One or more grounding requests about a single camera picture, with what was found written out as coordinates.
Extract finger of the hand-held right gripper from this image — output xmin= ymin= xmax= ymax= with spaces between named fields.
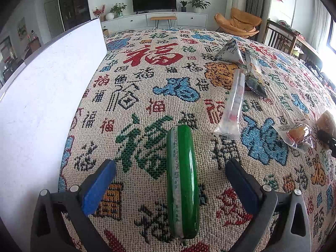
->
xmin=317 ymin=129 xmax=336 ymax=158

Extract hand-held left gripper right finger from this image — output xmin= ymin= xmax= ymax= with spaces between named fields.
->
xmin=225 ymin=159 xmax=311 ymax=252

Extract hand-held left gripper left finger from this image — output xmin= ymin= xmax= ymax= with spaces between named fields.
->
xmin=30 ymin=159 xmax=116 ymax=252

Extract clear bread packet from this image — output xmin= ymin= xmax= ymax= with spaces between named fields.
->
xmin=316 ymin=110 xmax=336 ymax=133

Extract small orange pastry packet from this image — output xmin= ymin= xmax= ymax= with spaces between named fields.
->
xmin=272 ymin=124 xmax=314 ymax=153

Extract green sausage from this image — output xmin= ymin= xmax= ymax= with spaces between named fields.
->
xmin=167 ymin=125 xmax=200 ymax=240

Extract clear long snack packet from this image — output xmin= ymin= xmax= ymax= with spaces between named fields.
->
xmin=212 ymin=69 xmax=246 ymax=140

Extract long dark snack packet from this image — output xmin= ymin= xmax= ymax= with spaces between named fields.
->
xmin=244 ymin=49 xmax=268 ymax=97

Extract triangular grey snack packet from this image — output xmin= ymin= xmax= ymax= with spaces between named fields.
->
xmin=215 ymin=38 xmax=244 ymax=64

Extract cluttered wooden table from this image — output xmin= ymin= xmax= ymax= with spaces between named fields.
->
xmin=278 ymin=20 xmax=323 ymax=71

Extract printed woven blanket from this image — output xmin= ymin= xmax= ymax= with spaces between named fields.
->
xmin=58 ymin=28 xmax=336 ymax=252

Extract dark wooden chair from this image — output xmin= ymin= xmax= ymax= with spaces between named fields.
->
xmin=262 ymin=19 xmax=297 ymax=55

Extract orange lounge chair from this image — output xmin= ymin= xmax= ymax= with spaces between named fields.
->
xmin=215 ymin=7 xmax=263 ymax=38

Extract white television cabinet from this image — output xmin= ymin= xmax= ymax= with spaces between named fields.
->
xmin=100 ymin=12 xmax=208 ymax=32

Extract red flower arrangement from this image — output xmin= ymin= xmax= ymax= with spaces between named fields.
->
xmin=92 ymin=5 xmax=106 ymax=21

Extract green potted plant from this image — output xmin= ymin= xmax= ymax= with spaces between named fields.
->
xmin=110 ymin=3 xmax=127 ymax=17

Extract wooden bench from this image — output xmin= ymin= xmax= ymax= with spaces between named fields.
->
xmin=150 ymin=16 xmax=177 ymax=29

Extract dark glass cabinet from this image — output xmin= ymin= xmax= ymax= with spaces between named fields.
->
xmin=57 ymin=0 xmax=91 ymax=31

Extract large leafy potted plant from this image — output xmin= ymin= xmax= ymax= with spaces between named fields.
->
xmin=188 ymin=0 xmax=211 ymax=13

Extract black television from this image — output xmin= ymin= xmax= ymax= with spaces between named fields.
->
xmin=132 ymin=0 xmax=177 ymax=13

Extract framed wall painting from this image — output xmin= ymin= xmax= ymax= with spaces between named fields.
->
xmin=17 ymin=17 xmax=27 ymax=41

